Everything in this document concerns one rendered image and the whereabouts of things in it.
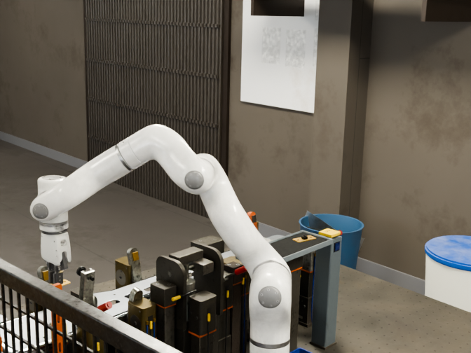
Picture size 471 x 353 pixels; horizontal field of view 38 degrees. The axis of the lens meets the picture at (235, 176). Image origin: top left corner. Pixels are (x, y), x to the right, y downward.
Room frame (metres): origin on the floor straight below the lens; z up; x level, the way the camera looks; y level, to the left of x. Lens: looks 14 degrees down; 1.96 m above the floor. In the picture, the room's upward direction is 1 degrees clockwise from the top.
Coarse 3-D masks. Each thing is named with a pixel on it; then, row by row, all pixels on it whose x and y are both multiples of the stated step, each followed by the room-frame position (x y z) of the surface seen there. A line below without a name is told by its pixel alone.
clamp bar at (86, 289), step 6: (78, 270) 1.85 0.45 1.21; (84, 270) 1.85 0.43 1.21; (90, 270) 1.84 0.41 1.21; (84, 276) 1.82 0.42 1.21; (90, 276) 1.82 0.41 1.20; (84, 282) 1.82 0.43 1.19; (90, 282) 1.84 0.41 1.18; (84, 288) 1.82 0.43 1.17; (90, 288) 1.84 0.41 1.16; (84, 294) 1.83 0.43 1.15; (90, 294) 1.84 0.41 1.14; (84, 300) 1.83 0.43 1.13; (90, 300) 1.85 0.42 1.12
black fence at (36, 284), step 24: (0, 264) 1.03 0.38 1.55; (24, 288) 0.96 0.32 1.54; (48, 288) 0.94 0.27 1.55; (24, 312) 0.99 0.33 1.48; (72, 312) 0.88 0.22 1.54; (96, 312) 0.86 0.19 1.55; (72, 336) 0.89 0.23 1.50; (96, 336) 0.84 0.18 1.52; (120, 336) 0.80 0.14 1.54; (144, 336) 0.79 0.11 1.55
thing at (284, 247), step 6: (300, 234) 2.38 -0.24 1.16; (306, 234) 2.38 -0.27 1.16; (282, 240) 2.30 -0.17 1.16; (288, 240) 2.31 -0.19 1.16; (312, 240) 2.31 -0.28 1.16; (318, 240) 2.31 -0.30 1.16; (324, 240) 2.32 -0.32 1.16; (276, 246) 2.24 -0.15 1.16; (282, 246) 2.24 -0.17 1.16; (288, 246) 2.25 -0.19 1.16; (294, 246) 2.25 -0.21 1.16; (300, 246) 2.25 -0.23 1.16; (306, 246) 2.25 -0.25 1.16; (312, 246) 2.25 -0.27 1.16; (282, 252) 2.18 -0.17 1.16; (288, 252) 2.18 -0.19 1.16; (294, 252) 2.18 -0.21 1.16
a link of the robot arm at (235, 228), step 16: (208, 160) 1.89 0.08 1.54; (224, 176) 1.96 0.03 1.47; (208, 192) 1.93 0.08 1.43; (224, 192) 1.92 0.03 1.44; (208, 208) 1.91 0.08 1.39; (224, 208) 1.87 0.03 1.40; (240, 208) 1.89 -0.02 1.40; (224, 224) 1.85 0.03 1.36; (240, 224) 1.86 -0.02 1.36; (224, 240) 1.87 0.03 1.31; (240, 240) 1.85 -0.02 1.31; (256, 240) 1.87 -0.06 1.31; (240, 256) 1.88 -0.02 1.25; (256, 256) 1.90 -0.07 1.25; (272, 256) 1.92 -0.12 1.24
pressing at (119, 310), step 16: (224, 256) 2.55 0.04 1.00; (192, 272) 2.38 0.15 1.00; (128, 288) 2.22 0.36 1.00; (144, 288) 2.22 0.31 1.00; (16, 320) 1.95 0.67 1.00; (32, 320) 1.95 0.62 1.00; (48, 320) 1.95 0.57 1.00; (32, 336) 1.84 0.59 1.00; (48, 336) 1.85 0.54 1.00; (16, 352) 1.75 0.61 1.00; (32, 352) 1.76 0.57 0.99
